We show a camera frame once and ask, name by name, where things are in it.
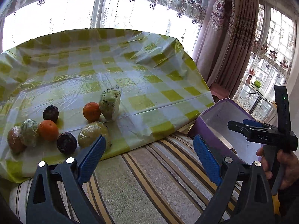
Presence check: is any dark passion fruit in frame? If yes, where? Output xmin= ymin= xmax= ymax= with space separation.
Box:
xmin=43 ymin=105 xmax=59 ymax=123
xmin=56 ymin=132 xmax=78 ymax=155

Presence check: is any orange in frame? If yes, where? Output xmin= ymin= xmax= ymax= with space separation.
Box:
xmin=38 ymin=120 xmax=59 ymax=142
xmin=83 ymin=102 xmax=101 ymax=122

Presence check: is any brown-orange fruit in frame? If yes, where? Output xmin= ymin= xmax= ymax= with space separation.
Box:
xmin=7 ymin=126 xmax=27 ymax=155

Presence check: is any large yellow-green fruit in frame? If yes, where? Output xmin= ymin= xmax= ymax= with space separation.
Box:
xmin=78 ymin=121 xmax=112 ymax=151

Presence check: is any green round fruit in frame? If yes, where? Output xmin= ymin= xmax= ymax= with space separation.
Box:
xmin=20 ymin=119 xmax=40 ymax=147

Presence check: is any dark passion fruit back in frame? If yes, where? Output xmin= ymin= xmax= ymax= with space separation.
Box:
xmin=43 ymin=105 xmax=59 ymax=123

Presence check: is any green fruit pointed bag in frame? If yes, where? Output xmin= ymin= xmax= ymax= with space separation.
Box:
xmin=99 ymin=85 xmax=122 ymax=121

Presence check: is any person's right hand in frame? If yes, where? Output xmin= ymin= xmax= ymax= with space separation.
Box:
xmin=255 ymin=147 xmax=299 ymax=190

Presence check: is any small glass side table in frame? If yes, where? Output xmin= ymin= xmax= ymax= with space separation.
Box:
xmin=235 ymin=79 xmax=276 ymax=121

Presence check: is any purple cardboard box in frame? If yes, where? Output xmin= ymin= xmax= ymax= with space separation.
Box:
xmin=187 ymin=99 xmax=261 ymax=164

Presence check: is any pink plastic stool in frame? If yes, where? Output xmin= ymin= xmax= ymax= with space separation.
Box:
xmin=210 ymin=83 xmax=229 ymax=103

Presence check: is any green object on table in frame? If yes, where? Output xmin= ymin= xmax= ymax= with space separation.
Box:
xmin=253 ymin=80 xmax=261 ymax=89

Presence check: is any small pink fan ornament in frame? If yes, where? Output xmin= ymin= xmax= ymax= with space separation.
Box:
xmin=246 ymin=68 xmax=255 ymax=84

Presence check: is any striped plush seat cover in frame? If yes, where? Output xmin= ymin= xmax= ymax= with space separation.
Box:
xmin=9 ymin=131 xmax=248 ymax=224

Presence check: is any pink patterned curtain right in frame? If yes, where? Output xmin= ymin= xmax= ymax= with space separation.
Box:
xmin=192 ymin=0 xmax=259 ymax=98

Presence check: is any yellow checked plastic tablecloth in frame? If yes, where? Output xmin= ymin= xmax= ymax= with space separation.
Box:
xmin=1 ymin=29 xmax=214 ymax=183

